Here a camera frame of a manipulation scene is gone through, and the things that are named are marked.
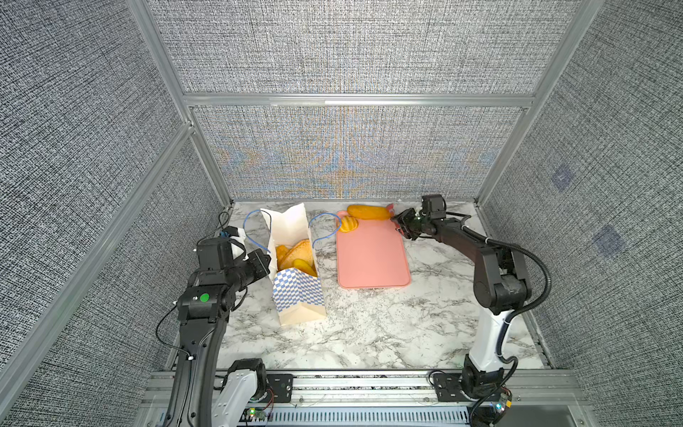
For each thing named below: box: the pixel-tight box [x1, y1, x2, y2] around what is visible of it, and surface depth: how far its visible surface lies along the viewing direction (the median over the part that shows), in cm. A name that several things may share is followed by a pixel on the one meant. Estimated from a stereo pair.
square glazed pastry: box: [275, 244, 289, 270], surface depth 96 cm
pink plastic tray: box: [336, 217, 411, 289], surface depth 104 cm
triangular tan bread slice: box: [279, 239, 314, 273], surface depth 92 cm
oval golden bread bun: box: [292, 258, 318, 277], surface depth 91 cm
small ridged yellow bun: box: [339, 215, 360, 234], surface depth 109 cm
